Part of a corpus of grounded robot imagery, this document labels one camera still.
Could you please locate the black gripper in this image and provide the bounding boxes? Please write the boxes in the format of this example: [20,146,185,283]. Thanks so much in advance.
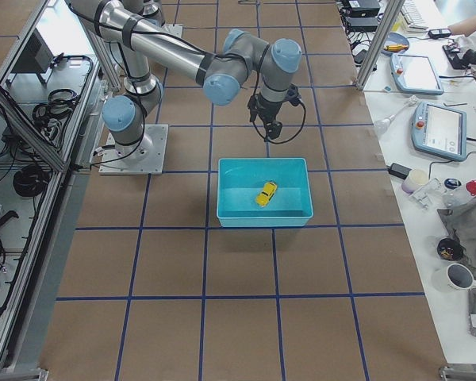
[248,94,282,140]

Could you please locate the teal plastic bin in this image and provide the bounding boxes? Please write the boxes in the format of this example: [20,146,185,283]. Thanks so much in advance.
[217,158,313,228]

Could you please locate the blue plate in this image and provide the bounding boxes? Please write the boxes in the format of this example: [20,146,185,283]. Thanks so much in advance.
[381,32,409,56]

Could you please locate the lower teach pendant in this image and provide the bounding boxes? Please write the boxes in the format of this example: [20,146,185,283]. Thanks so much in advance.
[411,102,467,162]

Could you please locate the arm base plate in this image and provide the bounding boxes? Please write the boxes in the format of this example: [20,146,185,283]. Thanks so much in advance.
[163,23,183,38]
[98,124,169,175]

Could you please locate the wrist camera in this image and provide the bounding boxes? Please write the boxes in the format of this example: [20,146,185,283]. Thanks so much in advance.
[284,83,302,107]

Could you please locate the white mug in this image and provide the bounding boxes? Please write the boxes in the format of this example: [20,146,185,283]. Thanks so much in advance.
[432,263,476,292]

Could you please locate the teach pendant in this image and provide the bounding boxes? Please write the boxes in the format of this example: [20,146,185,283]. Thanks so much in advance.
[411,102,467,162]
[390,53,444,95]

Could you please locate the yellow beetle toy car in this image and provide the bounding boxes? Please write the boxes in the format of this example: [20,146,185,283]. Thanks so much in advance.
[255,181,278,207]

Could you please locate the black power adapter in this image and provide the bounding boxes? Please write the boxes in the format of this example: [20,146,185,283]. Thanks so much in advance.
[387,163,412,180]

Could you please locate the black bowl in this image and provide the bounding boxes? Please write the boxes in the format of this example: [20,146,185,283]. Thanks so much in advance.
[436,238,464,261]

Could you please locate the upper teach pendant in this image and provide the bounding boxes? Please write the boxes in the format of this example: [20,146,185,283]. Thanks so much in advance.
[390,53,444,95]

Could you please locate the aluminium frame post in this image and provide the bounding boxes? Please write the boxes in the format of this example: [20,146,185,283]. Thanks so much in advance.
[355,0,405,90]

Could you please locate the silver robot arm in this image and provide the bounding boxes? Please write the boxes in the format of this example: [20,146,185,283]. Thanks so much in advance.
[142,0,165,27]
[67,1,303,173]

